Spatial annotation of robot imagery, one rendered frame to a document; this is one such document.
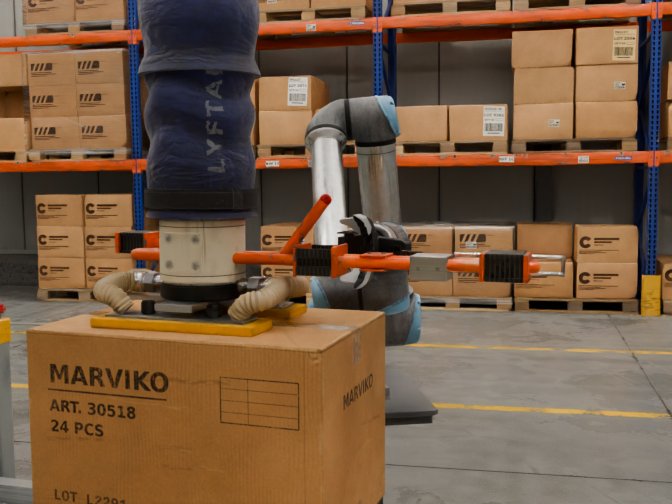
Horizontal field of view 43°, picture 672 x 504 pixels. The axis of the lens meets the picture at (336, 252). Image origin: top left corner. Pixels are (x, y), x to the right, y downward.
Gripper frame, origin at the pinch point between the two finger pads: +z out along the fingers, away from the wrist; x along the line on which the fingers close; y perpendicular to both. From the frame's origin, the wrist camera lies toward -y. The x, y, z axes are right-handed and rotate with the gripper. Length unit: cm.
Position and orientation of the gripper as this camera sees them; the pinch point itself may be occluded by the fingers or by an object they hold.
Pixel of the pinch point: (357, 252)
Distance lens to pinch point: 172.5
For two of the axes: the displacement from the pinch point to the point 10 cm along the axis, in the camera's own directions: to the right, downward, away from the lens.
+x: -0.1, -10.0, -0.9
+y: -9.5, -0.2, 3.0
